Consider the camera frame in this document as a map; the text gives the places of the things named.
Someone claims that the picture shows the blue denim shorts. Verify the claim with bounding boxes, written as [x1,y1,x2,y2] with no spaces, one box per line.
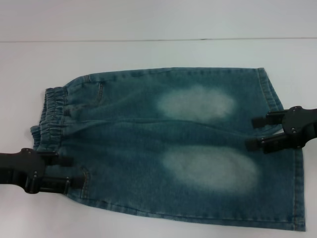
[30,66,305,230]

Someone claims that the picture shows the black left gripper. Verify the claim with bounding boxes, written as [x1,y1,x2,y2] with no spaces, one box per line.
[0,148,85,195]

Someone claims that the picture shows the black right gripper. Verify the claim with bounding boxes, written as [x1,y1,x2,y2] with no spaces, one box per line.
[245,106,317,155]

